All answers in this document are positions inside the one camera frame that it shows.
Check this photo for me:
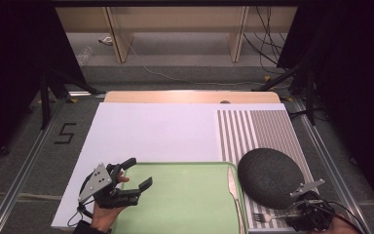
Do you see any black textured round plate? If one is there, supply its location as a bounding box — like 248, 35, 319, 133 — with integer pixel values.
237, 147, 306, 211

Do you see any small white floor object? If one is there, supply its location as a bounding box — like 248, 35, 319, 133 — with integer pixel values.
97, 35, 114, 46

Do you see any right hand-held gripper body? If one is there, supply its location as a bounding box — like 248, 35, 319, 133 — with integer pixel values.
289, 177, 336, 232

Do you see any hand-held gripper cable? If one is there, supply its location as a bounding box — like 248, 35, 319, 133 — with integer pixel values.
324, 200, 366, 234
67, 201, 94, 228

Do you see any metal table knife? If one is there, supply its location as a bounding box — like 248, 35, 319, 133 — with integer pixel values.
227, 165, 245, 234

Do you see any black power cable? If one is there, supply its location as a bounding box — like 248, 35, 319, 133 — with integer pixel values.
243, 6, 290, 71
254, 6, 285, 76

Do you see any black metal stand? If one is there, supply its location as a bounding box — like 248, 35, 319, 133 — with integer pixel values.
252, 61, 317, 126
39, 66, 106, 131

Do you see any black curtain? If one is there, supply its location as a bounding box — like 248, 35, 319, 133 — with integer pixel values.
0, 0, 89, 170
277, 0, 374, 209

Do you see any left hand-held gripper cable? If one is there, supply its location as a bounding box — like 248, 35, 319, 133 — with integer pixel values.
67, 201, 94, 228

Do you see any green plastic tray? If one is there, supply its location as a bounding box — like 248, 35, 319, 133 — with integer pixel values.
111, 161, 249, 234

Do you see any aluminium floor rail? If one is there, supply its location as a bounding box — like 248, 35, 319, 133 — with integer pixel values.
0, 97, 66, 234
291, 97, 373, 234

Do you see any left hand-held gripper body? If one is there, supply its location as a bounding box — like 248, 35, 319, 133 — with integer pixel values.
77, 163, 143, 210

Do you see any clear plastic wrapper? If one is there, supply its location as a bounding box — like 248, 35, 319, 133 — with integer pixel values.
76, 46, 94, 66

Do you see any right hand-held gripper cable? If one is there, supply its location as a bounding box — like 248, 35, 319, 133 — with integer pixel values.
324, 200, 366, 234

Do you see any white board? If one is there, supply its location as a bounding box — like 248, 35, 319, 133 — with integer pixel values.
51, 102, 335, 233

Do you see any person's left hand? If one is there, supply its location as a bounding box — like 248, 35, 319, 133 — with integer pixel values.
91, 173, 131, 234

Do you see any white floor cable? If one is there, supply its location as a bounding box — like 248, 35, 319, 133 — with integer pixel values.
128, 42, 276, 88

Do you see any person's right hand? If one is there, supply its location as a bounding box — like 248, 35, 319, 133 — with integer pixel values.
324, 216, 361, 234

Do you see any metal fork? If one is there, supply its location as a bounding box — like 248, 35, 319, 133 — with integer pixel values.
251, 213, 303, 223

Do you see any beige wooden desk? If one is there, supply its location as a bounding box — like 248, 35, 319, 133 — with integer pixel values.
55, 6, 298, 64

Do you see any striped grey placemat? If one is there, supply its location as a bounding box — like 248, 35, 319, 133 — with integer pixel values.
216, 109, 318, 230

